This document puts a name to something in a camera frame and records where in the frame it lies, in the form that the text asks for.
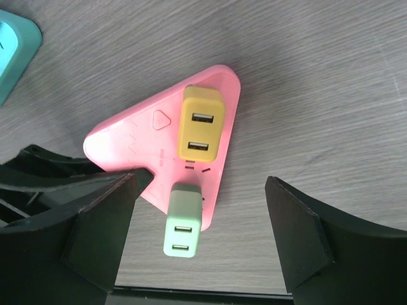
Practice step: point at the green usb charger plug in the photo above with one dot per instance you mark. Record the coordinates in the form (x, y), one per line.
(184, 221)

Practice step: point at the teal triangular power socket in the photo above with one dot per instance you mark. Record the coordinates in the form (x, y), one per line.
(21, 39)

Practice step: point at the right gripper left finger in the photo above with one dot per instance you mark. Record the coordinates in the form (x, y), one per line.
(71, 253)

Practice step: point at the yellow usb charger plug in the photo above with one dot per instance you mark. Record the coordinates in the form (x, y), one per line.
(200, 124)

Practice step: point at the pink triangular power socket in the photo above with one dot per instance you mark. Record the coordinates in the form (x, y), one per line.
(146, 136)

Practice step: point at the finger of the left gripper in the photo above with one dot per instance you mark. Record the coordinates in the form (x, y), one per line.
(33, 181)

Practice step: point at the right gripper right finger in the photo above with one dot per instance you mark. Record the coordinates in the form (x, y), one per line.
(329, 256)

